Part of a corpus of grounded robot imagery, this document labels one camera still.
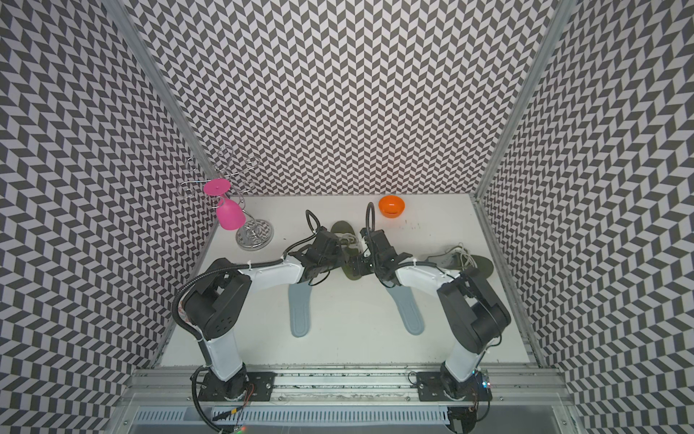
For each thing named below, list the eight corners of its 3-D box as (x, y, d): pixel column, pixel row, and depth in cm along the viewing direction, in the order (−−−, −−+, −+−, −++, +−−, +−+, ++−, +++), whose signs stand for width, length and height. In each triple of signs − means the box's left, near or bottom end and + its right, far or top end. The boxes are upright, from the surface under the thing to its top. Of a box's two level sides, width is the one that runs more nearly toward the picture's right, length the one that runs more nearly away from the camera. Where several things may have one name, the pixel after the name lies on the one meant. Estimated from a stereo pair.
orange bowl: (379, 219, 111) (380, 213, 108) (378, 201, 117) (379, 195, 114) (405, 219, 111) (406, 213, 108) (402, 201, 117) (403, 195, 114)
